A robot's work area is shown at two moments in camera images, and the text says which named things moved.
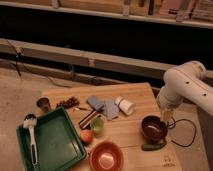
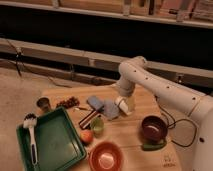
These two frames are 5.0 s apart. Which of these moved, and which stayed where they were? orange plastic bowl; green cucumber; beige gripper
Moved: beige gripper
Stayed: orange plastic bowl; green cucumber
